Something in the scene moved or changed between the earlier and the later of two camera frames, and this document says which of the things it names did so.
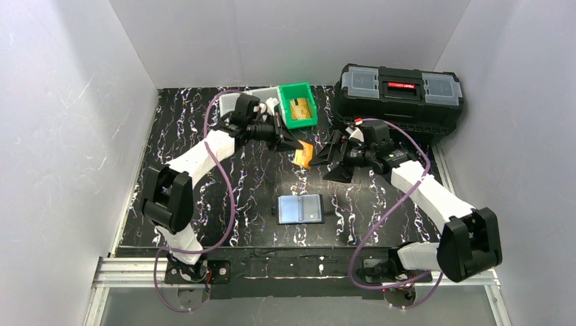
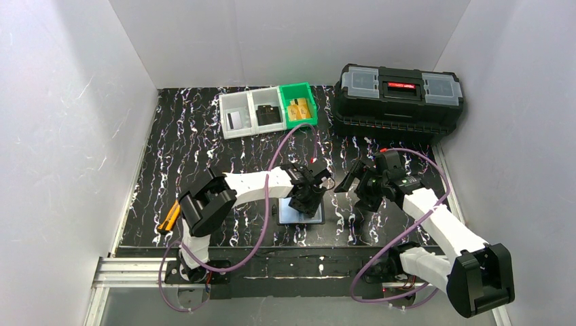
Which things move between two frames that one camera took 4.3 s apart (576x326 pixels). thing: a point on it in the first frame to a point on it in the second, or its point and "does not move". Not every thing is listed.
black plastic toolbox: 424,103 does not move
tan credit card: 300,109 does not move
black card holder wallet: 299,209 does not move
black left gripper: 276,133 to 307,197
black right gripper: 341,153 to 360,195
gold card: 303,156 to 303,106
